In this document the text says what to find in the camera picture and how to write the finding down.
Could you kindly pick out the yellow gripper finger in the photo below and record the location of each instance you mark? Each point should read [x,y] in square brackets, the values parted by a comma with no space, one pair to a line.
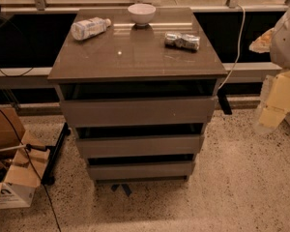
[263,43]

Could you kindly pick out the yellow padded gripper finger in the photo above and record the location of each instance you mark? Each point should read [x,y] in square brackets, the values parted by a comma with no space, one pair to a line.
[274,103]

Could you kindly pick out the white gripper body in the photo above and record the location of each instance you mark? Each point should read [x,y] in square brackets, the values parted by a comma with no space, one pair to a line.
[286,43]

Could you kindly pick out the grey top drawer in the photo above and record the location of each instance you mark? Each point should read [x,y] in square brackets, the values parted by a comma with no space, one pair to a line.
[80,114]

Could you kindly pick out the grey drawer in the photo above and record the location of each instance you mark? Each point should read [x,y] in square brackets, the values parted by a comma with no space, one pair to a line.
[80,114]
[141,171]
[139,146]

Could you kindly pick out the grey middle drawer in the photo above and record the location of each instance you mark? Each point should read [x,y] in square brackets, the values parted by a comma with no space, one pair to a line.
[139,146]

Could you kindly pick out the grey drawer cabinet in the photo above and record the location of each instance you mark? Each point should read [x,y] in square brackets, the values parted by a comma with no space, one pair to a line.
[132,63]

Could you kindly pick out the grey bottom drawer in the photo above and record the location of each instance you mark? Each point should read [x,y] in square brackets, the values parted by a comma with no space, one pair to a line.
[141,171]

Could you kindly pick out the open cardboard box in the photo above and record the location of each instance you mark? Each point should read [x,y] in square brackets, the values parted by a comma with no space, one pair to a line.
[23,160]

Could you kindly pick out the crushed silver can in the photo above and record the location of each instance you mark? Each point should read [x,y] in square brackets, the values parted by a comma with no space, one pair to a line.
[181,40]

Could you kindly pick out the white ceramic bowl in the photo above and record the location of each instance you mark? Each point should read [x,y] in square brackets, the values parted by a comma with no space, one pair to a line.
[141,14]

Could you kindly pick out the white plastic bottle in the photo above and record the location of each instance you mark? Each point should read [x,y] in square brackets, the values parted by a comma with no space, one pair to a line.
[85,29]

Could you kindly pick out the black metal stand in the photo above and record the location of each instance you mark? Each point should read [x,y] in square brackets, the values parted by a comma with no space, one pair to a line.
[48,176]

